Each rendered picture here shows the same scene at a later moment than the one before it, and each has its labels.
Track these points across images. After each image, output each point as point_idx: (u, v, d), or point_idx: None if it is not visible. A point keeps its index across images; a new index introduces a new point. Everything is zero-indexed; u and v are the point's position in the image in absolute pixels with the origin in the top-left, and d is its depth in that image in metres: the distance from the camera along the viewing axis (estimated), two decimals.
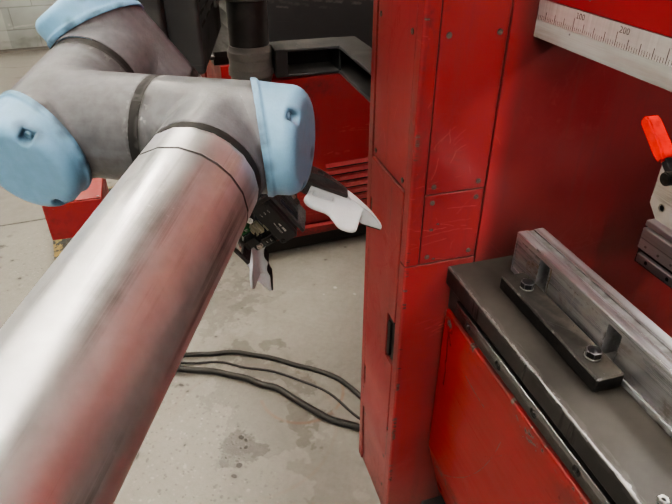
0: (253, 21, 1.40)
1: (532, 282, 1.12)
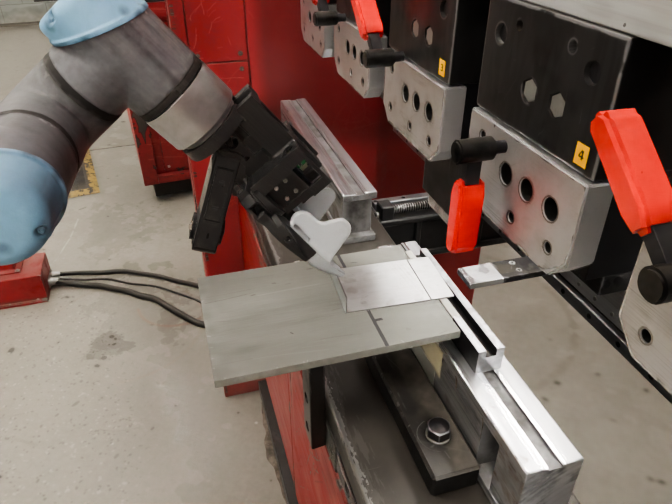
0: None
1: None
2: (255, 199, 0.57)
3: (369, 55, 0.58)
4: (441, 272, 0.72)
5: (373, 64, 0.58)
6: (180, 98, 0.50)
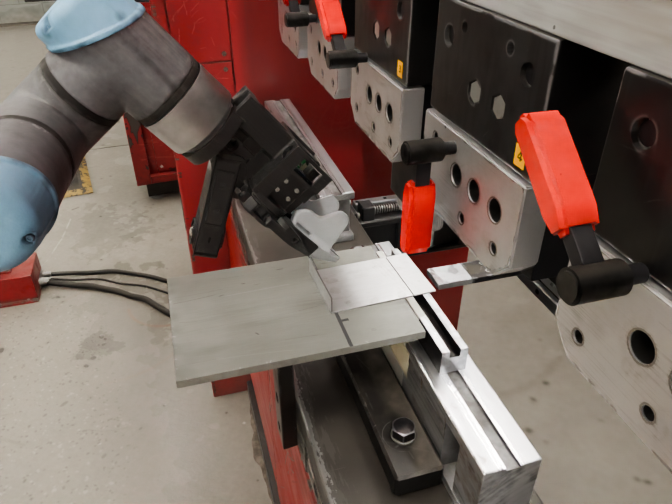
0: None
1: None
2: (257, 201, 0.57)
3: (331, 56, 0.58)
4: None
5: (336, 65, 0.58)
6: (181, 101, 0.49)
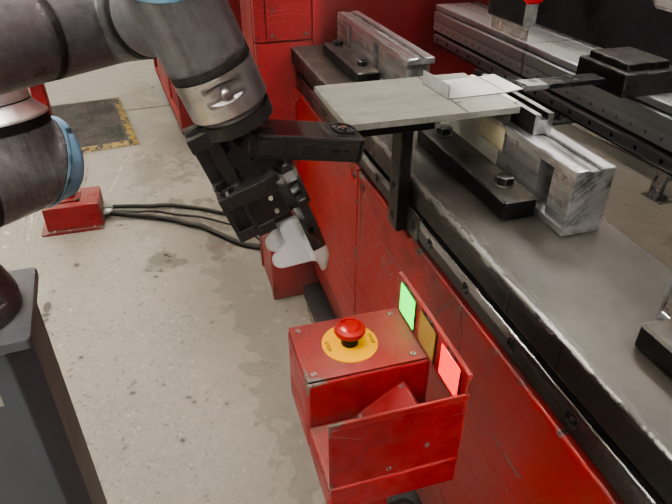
0: None
1: (340, 40, 1.51)
2: None
3: None
4: None
5: None
6: None
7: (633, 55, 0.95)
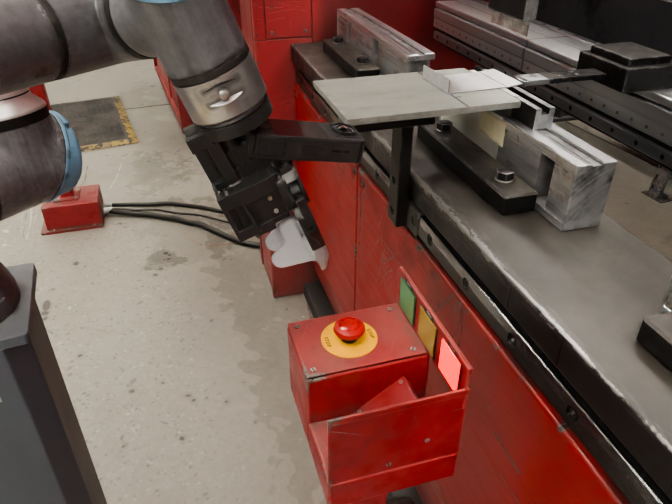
0: None
1: (340, 37, 1.50)
2: None
3: None
4: None
5: None
6: None
7: (634, 50, 0.94)
